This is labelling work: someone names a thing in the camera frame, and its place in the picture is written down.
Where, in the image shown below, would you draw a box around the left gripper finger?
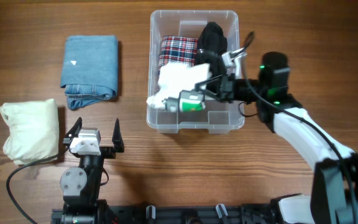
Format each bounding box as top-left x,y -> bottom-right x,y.
64,117 -> 82,139
112,118 -> 125,153

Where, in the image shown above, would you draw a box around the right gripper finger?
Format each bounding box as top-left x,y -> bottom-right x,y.
194,75 -> 223,90
200,89 -> 221,101

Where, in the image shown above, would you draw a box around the white printed t-shirt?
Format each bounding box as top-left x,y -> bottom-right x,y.
147,62 -> 211,113

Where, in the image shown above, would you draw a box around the black garment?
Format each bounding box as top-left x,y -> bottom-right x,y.
194,22 -> 227,78

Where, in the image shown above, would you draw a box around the red plaid shirt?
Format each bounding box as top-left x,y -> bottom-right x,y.
158,35 -> 198,72

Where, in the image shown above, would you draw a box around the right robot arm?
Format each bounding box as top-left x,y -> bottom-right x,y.
195,52 -> 358,223

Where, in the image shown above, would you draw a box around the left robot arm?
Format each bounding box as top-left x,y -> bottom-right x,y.
60,118 -> 124,224

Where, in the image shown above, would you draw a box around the clear plastic storage container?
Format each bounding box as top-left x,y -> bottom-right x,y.
146,10 -> 245,134

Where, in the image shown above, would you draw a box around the folded cream white cloth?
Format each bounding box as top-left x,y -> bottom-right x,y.
0,98 -> 60,166

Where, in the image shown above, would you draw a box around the folded blue denim jeans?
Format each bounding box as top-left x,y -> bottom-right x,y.
60,35 -> 119,111

